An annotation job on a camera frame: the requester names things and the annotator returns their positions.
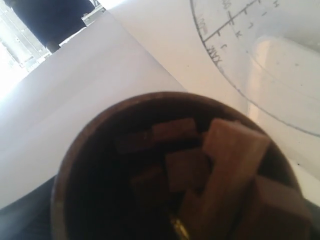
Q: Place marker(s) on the clear graduated shaker cup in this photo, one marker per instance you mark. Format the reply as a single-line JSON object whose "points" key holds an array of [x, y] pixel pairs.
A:
{"points": [[269, 51]]}

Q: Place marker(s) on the brown wooden block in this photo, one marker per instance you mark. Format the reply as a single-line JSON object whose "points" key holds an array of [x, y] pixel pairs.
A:
{"points": [[237, 152]]}

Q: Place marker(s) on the brown wooden cup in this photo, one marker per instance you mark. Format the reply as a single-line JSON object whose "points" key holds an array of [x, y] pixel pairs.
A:
{"points": [[126, 175]]}

